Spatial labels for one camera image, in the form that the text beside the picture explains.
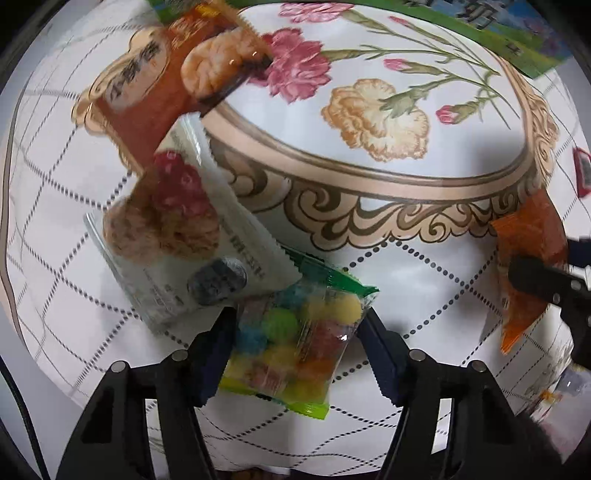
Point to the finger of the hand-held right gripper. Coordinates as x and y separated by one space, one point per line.
581 251
545 282

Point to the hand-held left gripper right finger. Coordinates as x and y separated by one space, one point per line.
378 355

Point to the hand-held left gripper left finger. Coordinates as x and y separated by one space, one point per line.
217 353

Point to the orange snack packet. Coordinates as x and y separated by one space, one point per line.
531 230

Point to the clear colourful candy ball bag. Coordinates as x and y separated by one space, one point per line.
286 341

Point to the small red snack packet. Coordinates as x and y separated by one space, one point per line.
584 170

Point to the white berry cookie packet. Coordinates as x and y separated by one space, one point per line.
184 221

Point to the white checkered floral quilt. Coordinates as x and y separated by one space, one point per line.
415 184

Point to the brown cookie packet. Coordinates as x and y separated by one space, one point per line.
152 101

